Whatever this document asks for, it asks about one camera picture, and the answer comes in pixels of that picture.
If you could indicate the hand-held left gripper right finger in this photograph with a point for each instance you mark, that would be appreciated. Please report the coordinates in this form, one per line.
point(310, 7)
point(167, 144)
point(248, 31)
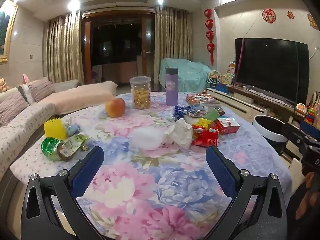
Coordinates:
point(222, 172)

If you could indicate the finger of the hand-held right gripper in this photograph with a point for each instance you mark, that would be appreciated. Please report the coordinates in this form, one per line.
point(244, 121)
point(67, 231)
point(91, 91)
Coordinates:
point(311, 130)
point(293, 135)

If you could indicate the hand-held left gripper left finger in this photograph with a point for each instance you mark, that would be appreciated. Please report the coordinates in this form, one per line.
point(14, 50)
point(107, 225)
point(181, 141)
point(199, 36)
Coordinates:
point(87, 170)

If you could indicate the white rimmed trash bin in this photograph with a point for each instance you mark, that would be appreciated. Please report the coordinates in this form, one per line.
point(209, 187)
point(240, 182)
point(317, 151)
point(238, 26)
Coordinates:
point(268, 130)

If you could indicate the green white snack packet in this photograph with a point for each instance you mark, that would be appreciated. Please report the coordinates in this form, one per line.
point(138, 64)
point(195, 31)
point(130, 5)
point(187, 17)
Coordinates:
point(73, 146)

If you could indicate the green foil wrapper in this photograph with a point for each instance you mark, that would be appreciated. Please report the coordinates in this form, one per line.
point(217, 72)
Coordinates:
point(50, 148)

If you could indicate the light blue wrapper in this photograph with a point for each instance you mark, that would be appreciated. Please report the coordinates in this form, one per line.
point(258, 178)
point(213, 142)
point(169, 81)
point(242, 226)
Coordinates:
point(72, 129)

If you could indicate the red white carton box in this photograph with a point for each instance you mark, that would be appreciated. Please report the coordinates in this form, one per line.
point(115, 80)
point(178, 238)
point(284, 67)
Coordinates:
point(227, 125)

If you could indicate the yellow red snack wrapper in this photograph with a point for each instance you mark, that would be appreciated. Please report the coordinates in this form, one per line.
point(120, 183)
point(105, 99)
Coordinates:
point(203, 123)

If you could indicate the white snack bag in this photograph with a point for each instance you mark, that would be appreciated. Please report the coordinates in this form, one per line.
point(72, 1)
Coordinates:
point(181, 133)

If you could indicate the white plastic bag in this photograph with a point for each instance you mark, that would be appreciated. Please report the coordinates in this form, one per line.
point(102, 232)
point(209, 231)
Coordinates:
point(147, 137)

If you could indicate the person's right hand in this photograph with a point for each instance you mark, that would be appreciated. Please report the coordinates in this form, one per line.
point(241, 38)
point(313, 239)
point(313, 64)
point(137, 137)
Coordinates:
point(306, 197)

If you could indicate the toy cash register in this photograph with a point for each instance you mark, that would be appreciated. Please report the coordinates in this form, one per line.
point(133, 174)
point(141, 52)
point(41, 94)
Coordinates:
point(300, 108)

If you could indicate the yellow plastic brush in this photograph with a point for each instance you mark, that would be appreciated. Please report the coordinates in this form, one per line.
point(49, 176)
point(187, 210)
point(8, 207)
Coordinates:
point(55, 130)

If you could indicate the white wooden television cabinet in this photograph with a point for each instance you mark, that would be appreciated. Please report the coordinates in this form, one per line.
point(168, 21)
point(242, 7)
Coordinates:
point(240, 103)

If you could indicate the floral tablecloth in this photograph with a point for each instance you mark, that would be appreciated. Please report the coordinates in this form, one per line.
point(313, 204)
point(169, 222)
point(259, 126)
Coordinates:
point(150, 180)

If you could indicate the red yellow apple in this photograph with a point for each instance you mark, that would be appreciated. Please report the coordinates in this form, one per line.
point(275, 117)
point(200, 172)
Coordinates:
point(115, 107)

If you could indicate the black flat television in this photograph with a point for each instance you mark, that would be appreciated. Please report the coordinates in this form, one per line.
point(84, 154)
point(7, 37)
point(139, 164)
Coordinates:
point(271, 67)

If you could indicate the stack of books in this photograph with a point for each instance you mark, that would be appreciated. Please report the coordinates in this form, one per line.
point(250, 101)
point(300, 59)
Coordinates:
point(202, 99)

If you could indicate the white patterned sofa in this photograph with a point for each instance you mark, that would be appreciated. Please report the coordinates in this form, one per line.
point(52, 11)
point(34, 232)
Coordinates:
point(25, 122)

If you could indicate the blue toy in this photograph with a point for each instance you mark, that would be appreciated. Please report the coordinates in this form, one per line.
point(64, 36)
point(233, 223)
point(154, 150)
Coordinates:
point(222, 87)

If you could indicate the colourful toy house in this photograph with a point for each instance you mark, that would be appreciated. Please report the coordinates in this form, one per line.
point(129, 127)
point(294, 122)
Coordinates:
point(227, 78)

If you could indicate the clear plastic snack jar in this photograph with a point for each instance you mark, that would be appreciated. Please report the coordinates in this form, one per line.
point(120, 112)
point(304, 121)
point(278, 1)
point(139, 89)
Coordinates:
point(140, 95)

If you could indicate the pink striped cushion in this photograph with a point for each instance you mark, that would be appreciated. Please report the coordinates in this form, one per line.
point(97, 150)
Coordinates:
point(41, 88)
point(12, 106)

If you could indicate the ferris wheel toy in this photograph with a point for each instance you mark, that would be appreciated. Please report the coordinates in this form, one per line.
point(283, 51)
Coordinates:
point(213, 77)

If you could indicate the pink stick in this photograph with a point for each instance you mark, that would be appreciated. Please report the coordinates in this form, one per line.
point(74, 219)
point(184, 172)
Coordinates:
point(240, 55)

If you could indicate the purple thermos bottle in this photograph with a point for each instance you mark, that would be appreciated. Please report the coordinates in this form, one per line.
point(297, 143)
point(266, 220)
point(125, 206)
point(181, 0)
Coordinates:
point(171, 90)

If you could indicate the teal cloth covered furniture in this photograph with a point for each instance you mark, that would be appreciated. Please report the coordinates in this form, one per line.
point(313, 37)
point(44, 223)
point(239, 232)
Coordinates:
point(185, 75)

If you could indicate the pink plush toy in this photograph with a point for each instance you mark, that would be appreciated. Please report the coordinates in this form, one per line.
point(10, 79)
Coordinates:
point(25, 78)

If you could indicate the brown plush toy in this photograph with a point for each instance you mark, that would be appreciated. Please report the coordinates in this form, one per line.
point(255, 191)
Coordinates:
point(2, 85)

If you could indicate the golden curtain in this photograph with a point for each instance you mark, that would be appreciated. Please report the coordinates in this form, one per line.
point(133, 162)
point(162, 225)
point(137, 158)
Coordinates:
point(63, 50)
point(172, 37)

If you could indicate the wooden glass sliding door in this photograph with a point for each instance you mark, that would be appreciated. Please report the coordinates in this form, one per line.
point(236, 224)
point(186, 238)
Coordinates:
point(117, 47)

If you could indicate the red hanging knot decoration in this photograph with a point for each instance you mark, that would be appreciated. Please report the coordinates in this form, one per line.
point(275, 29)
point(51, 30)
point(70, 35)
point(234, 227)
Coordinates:
point(209, 35)

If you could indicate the gold framed painting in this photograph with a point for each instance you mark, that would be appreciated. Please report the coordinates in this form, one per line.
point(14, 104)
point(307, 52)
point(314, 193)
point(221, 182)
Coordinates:
point(6, 30)

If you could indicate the ceiling air vent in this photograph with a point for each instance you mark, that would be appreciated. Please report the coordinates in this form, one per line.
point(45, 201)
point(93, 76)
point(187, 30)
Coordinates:
point(112, 2)

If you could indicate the gold red wall sticker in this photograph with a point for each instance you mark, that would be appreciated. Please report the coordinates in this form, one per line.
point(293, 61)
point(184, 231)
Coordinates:
point(312, 20)

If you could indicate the small red wall sticker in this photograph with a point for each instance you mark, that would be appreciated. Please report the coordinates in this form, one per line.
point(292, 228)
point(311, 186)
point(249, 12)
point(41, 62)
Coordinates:
point(290, 14)

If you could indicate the round red wall sticker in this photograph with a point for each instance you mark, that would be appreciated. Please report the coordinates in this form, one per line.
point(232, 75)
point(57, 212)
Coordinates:
point(269, 15)

